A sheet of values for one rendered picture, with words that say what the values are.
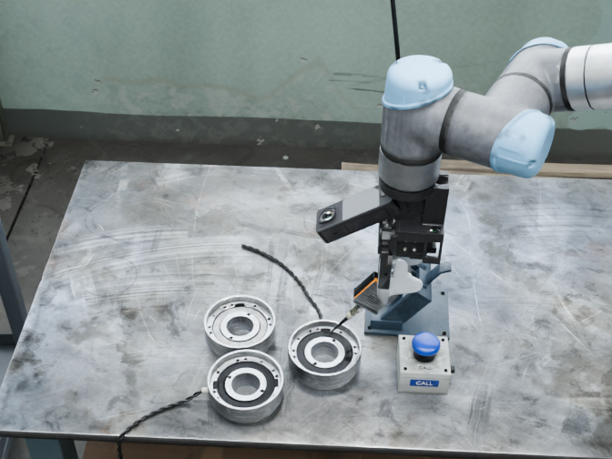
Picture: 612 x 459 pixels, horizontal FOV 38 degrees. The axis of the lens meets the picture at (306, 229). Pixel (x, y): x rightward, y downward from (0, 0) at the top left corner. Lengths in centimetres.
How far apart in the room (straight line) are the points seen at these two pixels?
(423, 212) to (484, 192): 52
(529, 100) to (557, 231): 58
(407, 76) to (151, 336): 59
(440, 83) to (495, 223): 61
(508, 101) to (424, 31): 180
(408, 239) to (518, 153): 21
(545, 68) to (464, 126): 14
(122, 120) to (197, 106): 26
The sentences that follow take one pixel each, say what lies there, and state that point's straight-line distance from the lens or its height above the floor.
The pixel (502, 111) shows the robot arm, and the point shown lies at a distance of 101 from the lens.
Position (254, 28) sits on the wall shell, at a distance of 282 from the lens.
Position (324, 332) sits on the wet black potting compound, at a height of 83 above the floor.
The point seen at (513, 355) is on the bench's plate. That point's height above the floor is 80.
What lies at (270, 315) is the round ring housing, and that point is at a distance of 135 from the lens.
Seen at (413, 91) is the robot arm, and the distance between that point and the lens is 101.
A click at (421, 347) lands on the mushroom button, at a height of 87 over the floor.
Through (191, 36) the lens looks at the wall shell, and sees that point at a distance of 286.
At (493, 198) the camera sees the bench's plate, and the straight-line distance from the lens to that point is 163.
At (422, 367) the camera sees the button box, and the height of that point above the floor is 84.
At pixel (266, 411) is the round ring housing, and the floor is 83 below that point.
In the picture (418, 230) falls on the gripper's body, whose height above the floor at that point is 107.
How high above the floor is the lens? 182
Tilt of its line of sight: 42 degrees down
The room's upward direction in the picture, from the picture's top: 1 degrees clockwise
